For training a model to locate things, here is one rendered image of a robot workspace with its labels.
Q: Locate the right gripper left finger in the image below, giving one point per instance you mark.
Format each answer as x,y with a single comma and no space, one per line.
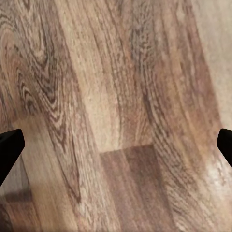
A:
12,144

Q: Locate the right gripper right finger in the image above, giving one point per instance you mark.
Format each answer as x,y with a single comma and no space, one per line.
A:
224,143

